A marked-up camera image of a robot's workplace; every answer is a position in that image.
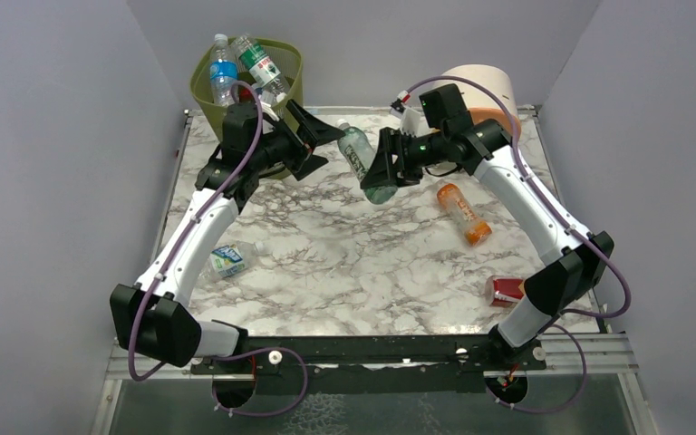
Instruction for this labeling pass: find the green tinted bottle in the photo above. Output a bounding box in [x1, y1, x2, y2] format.
[337, 119, 397, 205]

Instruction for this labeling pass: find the green white label bottle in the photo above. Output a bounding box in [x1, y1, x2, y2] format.
[231, 34, 290, 106]

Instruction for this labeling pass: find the blue label clear bottle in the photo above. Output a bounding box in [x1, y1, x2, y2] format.
[208, 34, 238, 107]

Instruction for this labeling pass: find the dark green label bottle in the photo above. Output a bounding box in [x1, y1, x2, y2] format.
[208, 241, 268, 278]

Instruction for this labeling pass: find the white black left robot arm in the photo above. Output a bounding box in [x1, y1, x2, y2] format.
[110, 101, 344, 366]

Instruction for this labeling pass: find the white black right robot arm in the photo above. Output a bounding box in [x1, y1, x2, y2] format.
[361, 83, 614, 361]

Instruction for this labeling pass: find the green mesh waste bin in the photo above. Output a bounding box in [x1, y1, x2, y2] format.
[189, 38, 305, 179]

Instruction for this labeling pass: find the cream cylindrical drum container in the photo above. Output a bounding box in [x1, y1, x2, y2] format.
[430, 64, 521, 132]

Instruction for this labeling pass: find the orange juice bottle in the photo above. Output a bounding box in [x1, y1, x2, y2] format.
[437, 183, 492, 246]

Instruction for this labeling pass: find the red gold drink can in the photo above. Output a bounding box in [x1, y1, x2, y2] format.
[485, 275, 525, 307]

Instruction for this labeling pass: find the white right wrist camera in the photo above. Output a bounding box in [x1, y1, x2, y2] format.
[390, 90, 430, 137]

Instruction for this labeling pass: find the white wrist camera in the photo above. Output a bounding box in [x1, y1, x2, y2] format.
[254, 86, 283, 121]
[390, 90, 430, 137]

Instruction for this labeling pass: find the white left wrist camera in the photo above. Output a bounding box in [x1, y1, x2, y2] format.
[254, 86, 283, 121]

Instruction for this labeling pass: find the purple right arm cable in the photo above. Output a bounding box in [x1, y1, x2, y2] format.
[406, 75, 633, 417]

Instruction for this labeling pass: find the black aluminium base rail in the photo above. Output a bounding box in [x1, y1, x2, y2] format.
[105, 333, 640, 398]

